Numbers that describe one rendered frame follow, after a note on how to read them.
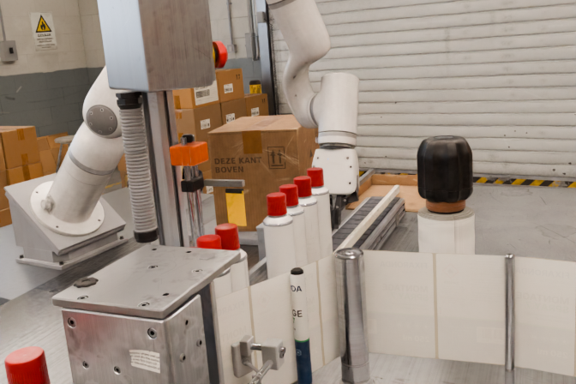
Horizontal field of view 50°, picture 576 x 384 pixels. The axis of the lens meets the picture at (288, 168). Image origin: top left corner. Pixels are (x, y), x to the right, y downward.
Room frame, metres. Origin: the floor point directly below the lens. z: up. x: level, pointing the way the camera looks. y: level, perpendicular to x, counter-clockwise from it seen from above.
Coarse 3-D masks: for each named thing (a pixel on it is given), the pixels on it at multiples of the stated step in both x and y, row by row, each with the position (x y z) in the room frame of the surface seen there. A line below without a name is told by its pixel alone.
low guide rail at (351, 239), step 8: (392, 192) 1.61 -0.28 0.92; (384, 200) 1.54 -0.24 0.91; (392, 200) 1.60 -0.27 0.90; (376, 208) 1.47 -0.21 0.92; (384, 208) 1.52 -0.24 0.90; (368, 216) 1.41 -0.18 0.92; (376, 216) 1.45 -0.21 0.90; (360, 224) 1.35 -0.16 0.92; (368, 224) 1.38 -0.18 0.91; (352, 232) 1.29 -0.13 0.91; (360, 232) 1.32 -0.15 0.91; (352, 240) 1.26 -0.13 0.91
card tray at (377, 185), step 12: (372, 180) 2.05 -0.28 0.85; (384, 180) 2.03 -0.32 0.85; (396, 180) 2.01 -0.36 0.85; (408, 180) 2.00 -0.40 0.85; (360, 192) 1.92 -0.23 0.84; (372, 192) 1.94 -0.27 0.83; (384, 192) 1.93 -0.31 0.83; (408, 192) 1.91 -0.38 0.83; (348, 204) 1.79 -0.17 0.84; (408, 204) 1.77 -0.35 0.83; (420, 204) 1.76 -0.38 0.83
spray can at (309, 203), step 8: (304, 176) 1.13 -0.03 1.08; (296, 184) 1.11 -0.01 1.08; (304, 184) 1.10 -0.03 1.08; (304, 192) 1.10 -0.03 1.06; (304, 200) 1.10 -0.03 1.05; (312, 200) 1.11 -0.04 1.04; (304, 208) 1.10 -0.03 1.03; (312, 208) 1.10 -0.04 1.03; (312, 216) 1.10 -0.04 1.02; (312, 224) 1.10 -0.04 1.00; (312, 232) 1.10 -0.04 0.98; (312, 240) 1.10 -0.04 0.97; (312, 248) 1.10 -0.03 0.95; (320, 248) 1.11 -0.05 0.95; (312, 256) 1.10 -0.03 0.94; (320, 256) 1.11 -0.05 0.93
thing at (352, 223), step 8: (368, 200) 1.68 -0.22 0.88; (376, 200) 1.68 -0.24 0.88; (360, 208) 1.60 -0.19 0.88; (368, 208) 1.59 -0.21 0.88; (352, 216) 1.53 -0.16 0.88; (360, 216) 1.53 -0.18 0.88; (384, 216) 1.52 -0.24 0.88; (344, 224) 1.47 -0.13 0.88; (352, 224) 1.47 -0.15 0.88; (376, 224) 1.45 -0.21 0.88; (336, 232) 1.41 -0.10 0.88; (344, 232) 1.40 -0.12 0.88; (368, 232) 1.39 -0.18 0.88; (336, 240) 1.35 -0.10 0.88; (344, 240) 1.35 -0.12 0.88; (360, 240) 1.34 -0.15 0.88; (336, 248) 1.30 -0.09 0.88
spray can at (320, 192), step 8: (312, 168) 1.20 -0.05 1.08; (320, 168) 1.19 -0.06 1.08; (312, 176) 1.18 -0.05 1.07; (320, 176) 1.18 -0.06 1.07; (312, 184) 1.18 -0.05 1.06; (320, 184) 1.18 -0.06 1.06; (312, 192) 1.17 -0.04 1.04; (320, 192) 1.17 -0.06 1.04; (328, 192) 1.18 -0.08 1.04; (320, 200) 1.17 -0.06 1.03; (328, 200) 1.18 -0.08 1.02; (320, 208) 1.17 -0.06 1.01; (328, 208) 1.18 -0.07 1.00; (320, 216) 1.17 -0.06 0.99; (328, 216) 1.18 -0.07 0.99; (320, 224) 1.17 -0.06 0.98; (328, 224) 1.18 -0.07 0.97; (320, 232) 1.17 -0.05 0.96; (328, 232) 1.18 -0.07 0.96; (320, 240) 1.17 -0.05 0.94; (328, 240) 1.18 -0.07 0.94; (328, 248) 1.17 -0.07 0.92
